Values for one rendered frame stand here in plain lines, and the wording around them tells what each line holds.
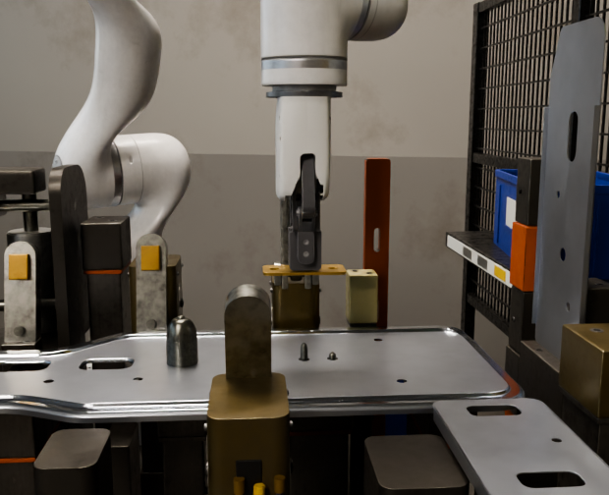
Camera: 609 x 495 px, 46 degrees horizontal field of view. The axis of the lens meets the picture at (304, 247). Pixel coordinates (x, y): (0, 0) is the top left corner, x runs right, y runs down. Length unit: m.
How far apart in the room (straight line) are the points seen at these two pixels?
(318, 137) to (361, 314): 0.27
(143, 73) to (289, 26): 0.50
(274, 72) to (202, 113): 2.42
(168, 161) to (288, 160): 0.61
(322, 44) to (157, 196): 0.65
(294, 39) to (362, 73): 2.22
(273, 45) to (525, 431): 0.40
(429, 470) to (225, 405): 0.17
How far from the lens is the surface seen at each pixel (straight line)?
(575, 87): 0.77
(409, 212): 2.87
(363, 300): 0.86
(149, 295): 0.89
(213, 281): 3.15
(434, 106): 2.85
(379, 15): 0.74
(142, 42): 1.13
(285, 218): 0.86
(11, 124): 3.60
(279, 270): 0.72
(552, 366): 0.78
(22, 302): 0.91
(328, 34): 0.68
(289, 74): 0.68
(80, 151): 1.20
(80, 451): 0.61
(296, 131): 0.67
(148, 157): 1.24
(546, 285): 0.82
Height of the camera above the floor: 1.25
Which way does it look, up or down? 10 degrees down
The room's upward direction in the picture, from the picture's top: straight up
